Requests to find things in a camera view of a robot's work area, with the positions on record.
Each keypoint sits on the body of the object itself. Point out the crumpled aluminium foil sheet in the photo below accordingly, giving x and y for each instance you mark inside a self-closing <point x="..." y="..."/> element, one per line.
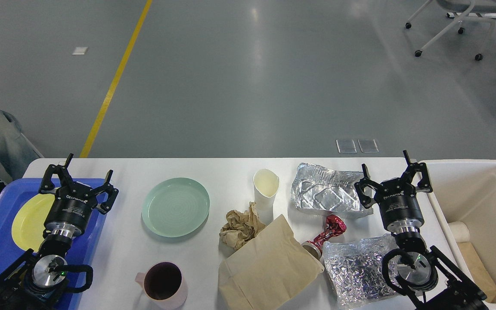
<point x="354" y="270"/>

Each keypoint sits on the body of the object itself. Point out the pink mug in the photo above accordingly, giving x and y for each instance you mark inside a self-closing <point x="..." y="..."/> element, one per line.
<point x="164" y="284"/>

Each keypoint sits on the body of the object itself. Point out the white paper cup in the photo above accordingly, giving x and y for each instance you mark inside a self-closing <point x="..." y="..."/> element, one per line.
<point x="266" y="184"/>

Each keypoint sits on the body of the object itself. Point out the crumpled brown paper ball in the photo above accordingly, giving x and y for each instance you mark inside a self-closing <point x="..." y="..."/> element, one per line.
<point x="241" y="227"/>

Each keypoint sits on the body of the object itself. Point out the white office chair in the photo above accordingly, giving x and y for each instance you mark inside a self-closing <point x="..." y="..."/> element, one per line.
<point x="465" y="7"/>

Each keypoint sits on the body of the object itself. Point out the blue plastic tray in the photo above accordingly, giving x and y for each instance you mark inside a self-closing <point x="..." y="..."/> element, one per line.
<point x="13" y="197"/>

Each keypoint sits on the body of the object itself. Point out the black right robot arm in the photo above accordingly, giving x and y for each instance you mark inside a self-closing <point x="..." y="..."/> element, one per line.
<point x="424" y="274"/>

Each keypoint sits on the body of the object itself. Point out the yellow plate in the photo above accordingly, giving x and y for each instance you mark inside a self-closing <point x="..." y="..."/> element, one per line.
<point x="28" y="225"/>

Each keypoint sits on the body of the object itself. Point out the crushed red can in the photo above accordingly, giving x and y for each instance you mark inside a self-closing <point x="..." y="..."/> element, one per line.
<point x="334" y="227"/>

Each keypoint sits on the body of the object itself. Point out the aluminium foil tray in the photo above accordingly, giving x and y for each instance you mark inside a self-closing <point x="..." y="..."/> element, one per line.
<point x="319" y="190"/>

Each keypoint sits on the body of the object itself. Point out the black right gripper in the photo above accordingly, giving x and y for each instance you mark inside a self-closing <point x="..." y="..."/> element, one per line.
<point x="399" y="207"/>

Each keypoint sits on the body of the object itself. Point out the mint green plate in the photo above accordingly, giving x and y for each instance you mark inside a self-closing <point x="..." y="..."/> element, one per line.
<point x="175" y="207"/>

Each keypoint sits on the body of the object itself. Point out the white table foot bar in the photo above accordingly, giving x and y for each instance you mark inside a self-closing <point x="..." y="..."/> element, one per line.
<point x="453" y="15"/>

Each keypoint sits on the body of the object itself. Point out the brown paper bag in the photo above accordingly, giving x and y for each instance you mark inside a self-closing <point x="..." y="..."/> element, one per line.
<point x="268" y="271"/>

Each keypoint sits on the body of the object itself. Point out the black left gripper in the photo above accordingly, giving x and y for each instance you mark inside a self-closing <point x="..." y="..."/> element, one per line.
<point x="74" y="202"/>

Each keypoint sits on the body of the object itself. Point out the white cup in bin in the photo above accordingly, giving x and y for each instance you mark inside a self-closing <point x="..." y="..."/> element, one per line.
<point x="460" y="231"/>

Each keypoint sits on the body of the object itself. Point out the white plastic bin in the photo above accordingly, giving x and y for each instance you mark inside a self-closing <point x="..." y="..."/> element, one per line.
<point x="464" y="190"/>

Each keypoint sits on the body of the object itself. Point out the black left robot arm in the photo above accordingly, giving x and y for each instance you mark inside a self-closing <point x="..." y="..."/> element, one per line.
<point x="37" y="280"/>

